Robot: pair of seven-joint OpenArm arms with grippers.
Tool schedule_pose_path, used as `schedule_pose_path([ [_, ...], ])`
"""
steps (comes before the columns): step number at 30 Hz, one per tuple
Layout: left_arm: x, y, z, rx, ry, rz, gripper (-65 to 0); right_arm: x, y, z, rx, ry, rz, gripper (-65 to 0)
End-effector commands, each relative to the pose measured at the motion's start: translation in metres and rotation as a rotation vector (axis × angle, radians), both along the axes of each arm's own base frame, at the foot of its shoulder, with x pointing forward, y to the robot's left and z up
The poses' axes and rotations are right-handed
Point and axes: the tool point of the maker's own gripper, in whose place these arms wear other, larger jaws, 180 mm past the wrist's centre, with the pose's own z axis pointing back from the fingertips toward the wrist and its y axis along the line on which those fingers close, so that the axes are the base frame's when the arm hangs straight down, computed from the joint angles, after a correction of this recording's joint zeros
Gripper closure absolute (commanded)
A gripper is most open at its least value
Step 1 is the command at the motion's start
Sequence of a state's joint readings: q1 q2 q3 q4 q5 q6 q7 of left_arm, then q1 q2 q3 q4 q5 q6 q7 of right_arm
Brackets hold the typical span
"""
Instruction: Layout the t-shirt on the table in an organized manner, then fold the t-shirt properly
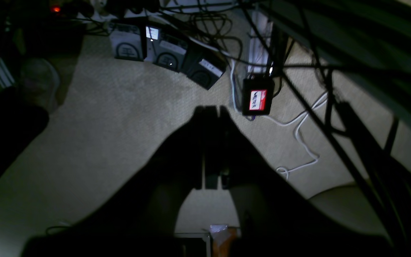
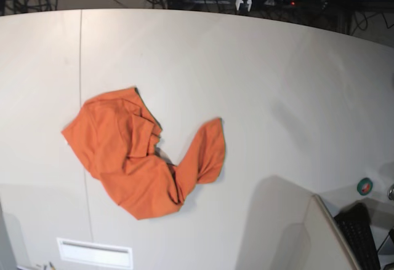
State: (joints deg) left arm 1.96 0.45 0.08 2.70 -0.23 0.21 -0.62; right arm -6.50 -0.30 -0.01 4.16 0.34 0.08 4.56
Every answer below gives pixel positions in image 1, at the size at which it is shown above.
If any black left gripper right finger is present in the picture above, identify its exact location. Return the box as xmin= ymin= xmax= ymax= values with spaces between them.
xmin=219 ymin=106 xmax=395 ymax=257

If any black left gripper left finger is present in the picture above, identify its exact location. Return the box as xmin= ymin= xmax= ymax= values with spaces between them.
xmin=24 ymin=107 xmax=205 ymax=257

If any orange t-shirt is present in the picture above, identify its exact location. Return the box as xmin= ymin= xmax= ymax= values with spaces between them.
xmin=209 ymin=224 xmax=238 ymax=257

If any black box red label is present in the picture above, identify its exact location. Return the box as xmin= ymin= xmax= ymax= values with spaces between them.
xmin=242 ymin=77 xmax=275 ymax=116

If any grey power supply box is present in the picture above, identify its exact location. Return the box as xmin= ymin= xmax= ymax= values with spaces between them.
xmin=108 ymin=22 xmax=146 ymax=62

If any white cable on floor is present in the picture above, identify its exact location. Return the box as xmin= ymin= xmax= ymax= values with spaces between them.
xmin=230 ymin=60 xmax=329 ymax=180

